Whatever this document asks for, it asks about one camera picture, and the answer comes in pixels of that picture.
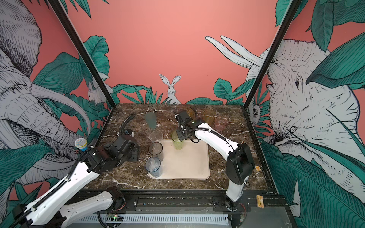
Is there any short amber tumbler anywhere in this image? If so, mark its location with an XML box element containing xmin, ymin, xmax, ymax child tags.
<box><xmin>185</xmin><ymin>107</ymin><xmax>197</xmax><ymax>119</ymax></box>

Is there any tall green tumbler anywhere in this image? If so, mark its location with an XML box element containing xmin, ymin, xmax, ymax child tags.
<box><xmin>172</xmin><ymin>131</ymin><xmax>184</xmax><ymax>150</ymax></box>

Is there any tall amber tumbler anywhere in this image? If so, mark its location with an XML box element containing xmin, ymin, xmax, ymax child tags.
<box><xmin>203</xmin><ymin>108</ymin><xmax>216</xmax><ymax>126</ymax></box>

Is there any smoky grey tall tumbler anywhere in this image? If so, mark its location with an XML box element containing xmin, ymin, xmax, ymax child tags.
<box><xmin>148</xmin><ymin>142</ymin><xmax>163</xmax><ymax>162</ymax></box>

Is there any pale blue tall tumbler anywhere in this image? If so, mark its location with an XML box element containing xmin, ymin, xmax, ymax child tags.
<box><xmin>145</xmin><ymin>157</ymin><xmax>162</xmax><ymax>178</ymax></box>

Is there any clear tall plastic tumbler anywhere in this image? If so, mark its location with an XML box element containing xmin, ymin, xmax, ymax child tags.
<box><xmin>149</xmin><ymin>131</ymin><xmax>163</xmax><ymax>144</ymax></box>

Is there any frosted teal textured tumbler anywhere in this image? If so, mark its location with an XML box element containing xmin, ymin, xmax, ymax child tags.
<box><xmin>144</xmin><ymin>112</ymin><xmax>157</xmax><ymax>129</ymax></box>

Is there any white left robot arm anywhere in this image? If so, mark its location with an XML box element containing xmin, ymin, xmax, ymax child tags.
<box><xmin>9</xmin><ymin>135</ymin><xmax>140</xmax><ymax>228</ymax></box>

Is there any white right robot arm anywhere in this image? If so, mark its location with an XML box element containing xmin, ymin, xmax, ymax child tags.
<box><xmin>175</xmin><ymin>115</ymin><xmax>255</xmax><ymax>211</ymax></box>

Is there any white plastic tray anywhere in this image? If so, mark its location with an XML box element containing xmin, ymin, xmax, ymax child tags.
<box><xmin>157</xmin><ymin>140</ymin><xmax>210</xmax><ymax>180</ymax></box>

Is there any short pink tumbler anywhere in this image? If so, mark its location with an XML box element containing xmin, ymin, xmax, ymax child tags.
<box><xmin>215</xmin><ymin>118</ymin><xmax>227</xmax><ymax>132</ymax></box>

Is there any blue toy microphone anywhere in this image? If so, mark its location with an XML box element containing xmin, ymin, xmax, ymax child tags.
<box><xmin>74</xmin><ymin>138</ymin><xmax>88</xmax><ymax>152</ymax></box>

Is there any green lit circuit board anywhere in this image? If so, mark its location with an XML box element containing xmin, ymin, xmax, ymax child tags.
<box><xmin>106</xmin><ymin>214</ymin><xmax>124</xmax><ymax>222</ymax></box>

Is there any white ribbed vent strip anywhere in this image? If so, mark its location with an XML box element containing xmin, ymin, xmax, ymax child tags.
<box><xmin>77</xmin><ymin>214</ymin><xmax>230</xmax><ymax>226</ymax></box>

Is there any tan cork block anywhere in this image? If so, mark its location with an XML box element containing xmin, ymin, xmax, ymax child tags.
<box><xmin>256</xmin><ymin>195</ymin><xmax>264</xmax><ymax>209</ymax></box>

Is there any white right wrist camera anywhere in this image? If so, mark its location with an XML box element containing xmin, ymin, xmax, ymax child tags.
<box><xmin>174</xmin><ymin>110</ymin><xmax>192</xmax><ymax>124</ymax></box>

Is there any black front mounting rail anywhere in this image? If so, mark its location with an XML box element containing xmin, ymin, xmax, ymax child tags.
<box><xmin>119</xmin><ymin>189</ymin><xmax>290</xmax><ymax>214</ymax></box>

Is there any black corrugated left cable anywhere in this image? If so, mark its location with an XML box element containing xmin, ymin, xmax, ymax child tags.
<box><xmin>8</xmin><ymin>113</ymin><xmax>137</xmax><ymax>228</ymax></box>

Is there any black corner frame post left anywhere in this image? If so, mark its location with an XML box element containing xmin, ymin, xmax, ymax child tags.
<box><xmin>48</xmin><ymin>0</ymin><xmax>116</xmax><ymax>108</ymax></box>

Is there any black corner frame post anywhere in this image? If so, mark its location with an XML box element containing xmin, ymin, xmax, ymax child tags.
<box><xmin>243</xmin><ymin>0</ymin><xmax>301</xmax><ymax>110</ymax></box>
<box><xmin>48</xmin><ymin>0</ymin><xmax>116</xmax><ymax>108</ymax></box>

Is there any black corner frame post right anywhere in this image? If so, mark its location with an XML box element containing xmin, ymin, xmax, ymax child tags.
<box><xmin>243</xmin><ymin>0</ymin><xmax>301</xmax><ymax>110</ymax></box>

